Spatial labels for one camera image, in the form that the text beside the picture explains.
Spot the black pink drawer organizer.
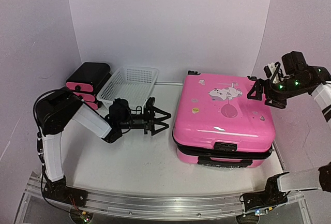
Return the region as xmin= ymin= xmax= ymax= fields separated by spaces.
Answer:
xmin=65 ymin=62 xmax=111 ymax=110

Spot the small green circuit board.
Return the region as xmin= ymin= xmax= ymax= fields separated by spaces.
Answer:
xmin=80 ymin=211 xmax=92 ymax=223

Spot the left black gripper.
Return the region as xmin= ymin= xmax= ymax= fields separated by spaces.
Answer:
xmin=119 ymin=106 xmax=172 ymax=136

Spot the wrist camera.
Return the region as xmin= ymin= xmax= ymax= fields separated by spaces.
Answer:
xmin=145 ymin=97 xmax=156 ymax=111
xmin=264 ymin=62 xmax=284 ymax=84

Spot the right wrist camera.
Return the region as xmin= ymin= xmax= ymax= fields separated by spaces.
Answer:
xmin=264 ymin=62 xmax=284 ymax=84

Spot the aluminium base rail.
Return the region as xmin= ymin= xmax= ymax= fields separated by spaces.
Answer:
xmin=14 ymin=173 xmax=312 ymax=223

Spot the white plastic mesh basket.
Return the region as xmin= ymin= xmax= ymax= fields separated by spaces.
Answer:
xmin=97 ymin=66 xmax=159 ymax=109

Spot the pink hard-shell suitcase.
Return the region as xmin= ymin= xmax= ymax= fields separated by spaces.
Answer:
xmin=172 ymin=71 xmax=276 ymax=168

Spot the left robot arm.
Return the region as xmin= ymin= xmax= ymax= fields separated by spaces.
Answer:
xmin=33 ymin=87 xmax=171 ymax=207

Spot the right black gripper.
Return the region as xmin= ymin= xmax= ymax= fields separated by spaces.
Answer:
xmin=247 ymin=76 xmax=307 ymax=109

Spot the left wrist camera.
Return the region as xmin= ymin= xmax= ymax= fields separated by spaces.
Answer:
xmin=145 ymin=97 xmax=156 ymax=111

